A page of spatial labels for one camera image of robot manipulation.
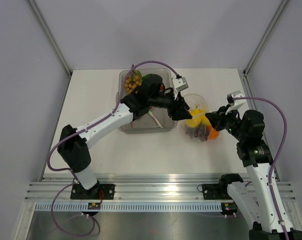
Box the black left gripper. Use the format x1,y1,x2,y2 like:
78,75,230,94
147,88,192,121

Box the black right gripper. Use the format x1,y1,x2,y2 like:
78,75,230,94
206,103,248,142

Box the orange fruit toy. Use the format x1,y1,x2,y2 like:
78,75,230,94
207,126,219,140

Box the yellow lemon toy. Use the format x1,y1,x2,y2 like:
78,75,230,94
185,108,202,128
200,114,211,126

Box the clear dotted zip top bag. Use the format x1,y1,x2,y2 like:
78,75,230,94
180,93,219,143

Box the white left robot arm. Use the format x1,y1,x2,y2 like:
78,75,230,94
57,73,192,199

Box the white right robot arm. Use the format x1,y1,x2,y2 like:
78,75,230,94
205,106,302,240

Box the clear plastic food tray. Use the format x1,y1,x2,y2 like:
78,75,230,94
118,68,178,134

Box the green scallion toy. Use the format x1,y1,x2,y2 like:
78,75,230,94
148,107,163,128

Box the green bell pepper toy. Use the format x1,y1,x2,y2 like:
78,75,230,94
142,73,154,81

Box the green grape bunch toy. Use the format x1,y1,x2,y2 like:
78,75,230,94
123,69,143,94

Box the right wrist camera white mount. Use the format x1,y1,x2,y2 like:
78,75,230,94
226,91,246,114

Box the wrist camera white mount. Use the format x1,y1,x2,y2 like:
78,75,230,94
172,76,189,98
226,91,246,114

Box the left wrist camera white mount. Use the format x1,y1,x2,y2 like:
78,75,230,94
172,76,189,98

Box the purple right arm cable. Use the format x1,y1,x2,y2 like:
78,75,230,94
227,96,292,240

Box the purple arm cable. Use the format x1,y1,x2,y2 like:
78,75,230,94
227,96,292,240
46,59,183,237

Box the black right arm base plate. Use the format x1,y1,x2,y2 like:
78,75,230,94
197,183,232,200

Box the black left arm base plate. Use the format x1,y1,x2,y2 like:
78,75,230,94
70,183,115,200

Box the right aluminium frame post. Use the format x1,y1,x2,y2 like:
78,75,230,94
243,0,291,77

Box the aluminium frame post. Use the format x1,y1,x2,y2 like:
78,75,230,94
26,0,73,78
243,0,291,77

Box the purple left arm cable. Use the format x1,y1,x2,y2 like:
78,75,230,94
46,59,183,237

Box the aluminium mounting rail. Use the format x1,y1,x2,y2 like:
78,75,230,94
24,173,297,203

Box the white slotted cable duct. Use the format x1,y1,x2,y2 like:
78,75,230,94
35,201,222,213

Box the left aluminium frame post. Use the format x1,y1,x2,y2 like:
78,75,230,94
26,0,73,78

